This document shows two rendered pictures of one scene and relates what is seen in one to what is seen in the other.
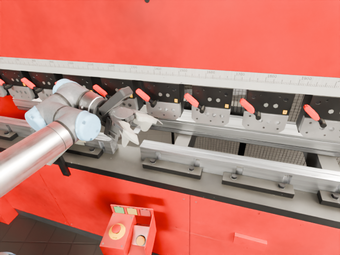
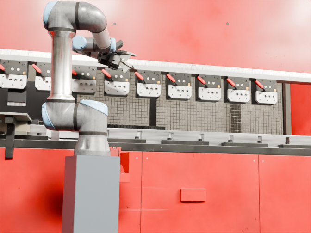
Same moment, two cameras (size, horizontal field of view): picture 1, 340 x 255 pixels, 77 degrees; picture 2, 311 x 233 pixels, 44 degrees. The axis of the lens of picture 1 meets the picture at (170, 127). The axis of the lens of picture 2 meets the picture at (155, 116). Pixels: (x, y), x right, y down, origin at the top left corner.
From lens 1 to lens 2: 193 cm
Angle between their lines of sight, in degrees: 53
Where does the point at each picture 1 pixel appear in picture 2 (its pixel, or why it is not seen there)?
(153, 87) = (111, 70)
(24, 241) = not seen: outside the picture
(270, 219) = (202, 160)
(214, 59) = (150, 54)
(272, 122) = (184, 90)
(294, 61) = (187, 57)
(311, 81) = (196, 66)
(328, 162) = not seen: hidden behind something
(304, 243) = (227, 179)
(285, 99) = (187, 76)
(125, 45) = not seen: hidden behind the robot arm
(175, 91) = (127, 73)
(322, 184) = (221, 137)
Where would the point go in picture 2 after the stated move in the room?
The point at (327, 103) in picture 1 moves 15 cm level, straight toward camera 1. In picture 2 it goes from (206, 78) to (205, 72)
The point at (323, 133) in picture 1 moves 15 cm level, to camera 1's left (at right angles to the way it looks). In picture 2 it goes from (209, 95) to (191, 93)
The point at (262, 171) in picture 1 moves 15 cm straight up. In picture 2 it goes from (186, 134) to (186, 110)
